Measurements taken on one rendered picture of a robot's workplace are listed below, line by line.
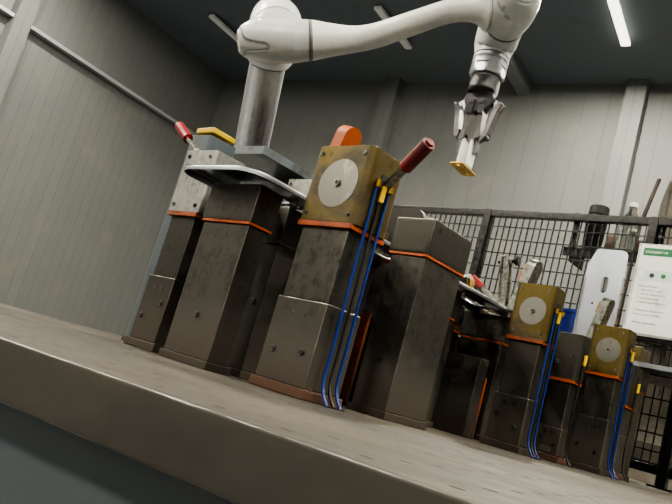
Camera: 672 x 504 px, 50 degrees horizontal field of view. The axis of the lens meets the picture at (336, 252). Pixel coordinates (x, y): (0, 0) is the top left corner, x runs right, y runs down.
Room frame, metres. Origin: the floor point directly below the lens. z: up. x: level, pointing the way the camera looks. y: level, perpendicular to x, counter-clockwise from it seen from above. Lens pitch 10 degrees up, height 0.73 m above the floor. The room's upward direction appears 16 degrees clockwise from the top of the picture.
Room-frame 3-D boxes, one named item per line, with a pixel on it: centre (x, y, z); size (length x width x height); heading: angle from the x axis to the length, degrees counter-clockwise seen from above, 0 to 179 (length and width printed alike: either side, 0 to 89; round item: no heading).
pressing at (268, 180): (1.56, -0.27, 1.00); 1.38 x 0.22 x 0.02; 136
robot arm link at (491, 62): (1.69, -0.24, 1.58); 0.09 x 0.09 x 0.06
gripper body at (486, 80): (1.69, -0.24, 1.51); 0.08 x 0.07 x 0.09; 54
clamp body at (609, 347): (1.72, -0.72, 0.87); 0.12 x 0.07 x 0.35; 46
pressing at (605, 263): (2.09, -0.79, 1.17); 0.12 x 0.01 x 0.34; 46
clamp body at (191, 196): (1.27, 0.26, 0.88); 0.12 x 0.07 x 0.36; 46
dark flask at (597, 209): (2.53, -0.88, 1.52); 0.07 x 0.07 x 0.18
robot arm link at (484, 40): (1.68, -0.24, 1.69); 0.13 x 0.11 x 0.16; 0
